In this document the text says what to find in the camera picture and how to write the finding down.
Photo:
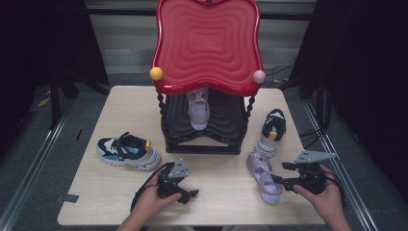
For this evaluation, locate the purple sandal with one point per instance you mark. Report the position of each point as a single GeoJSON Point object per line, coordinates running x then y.
{"type": "Point", "coordinates": [198, 110]}
{"type": "Point", "coordinates": [260, 166]}

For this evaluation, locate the red and black shoe rack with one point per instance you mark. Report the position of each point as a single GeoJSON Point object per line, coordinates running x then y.
{"type": "Point", "coordinates": [208, 48]}

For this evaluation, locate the dark tape strip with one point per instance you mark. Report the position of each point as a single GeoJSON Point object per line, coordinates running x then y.
{"type": "Point", "coordinates": [70, 198]}

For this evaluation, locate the yellow tape piece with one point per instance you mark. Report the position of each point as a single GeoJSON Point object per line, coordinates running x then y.
{"type": "Point", "coordinates": [43, 102]}

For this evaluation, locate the dark curtain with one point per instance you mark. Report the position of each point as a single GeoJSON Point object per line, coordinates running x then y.
{"type": "Point", "coordinates": [362, 64]}
{"type": "Point", "coordinates": [41, 41]}

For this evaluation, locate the person's right hand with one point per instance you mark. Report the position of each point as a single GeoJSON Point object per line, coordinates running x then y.
{"type": "Point", "coordinates": [330, 202]}

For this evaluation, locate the black metal stand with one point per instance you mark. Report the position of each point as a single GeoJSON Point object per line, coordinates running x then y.
{"type": "Point", "coordinates": [55, 102]}

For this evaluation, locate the navy and white sneaker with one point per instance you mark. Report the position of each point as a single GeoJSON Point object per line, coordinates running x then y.
{"type": "Point", "coordinates": [272, 128]}
{"type": "Point", "coordinates": [125, 149]}

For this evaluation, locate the metal floor rail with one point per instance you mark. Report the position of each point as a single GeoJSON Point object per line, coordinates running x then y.
{"type": "Point", "coordinates": [35, 173]}
{"type": "Point", "coordinates": [344, 173]}

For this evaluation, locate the person's left hand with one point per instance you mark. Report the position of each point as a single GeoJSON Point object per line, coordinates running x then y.
{"type": "Point", "coordinates": [150, 203]}

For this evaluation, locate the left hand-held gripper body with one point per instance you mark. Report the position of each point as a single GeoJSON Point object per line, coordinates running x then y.
{"type": "Point", "coordinates": [175, 173]}

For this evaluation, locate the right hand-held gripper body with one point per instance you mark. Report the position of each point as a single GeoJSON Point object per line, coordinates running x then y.
{"type": "Point", "coordinates": [312, 179]}

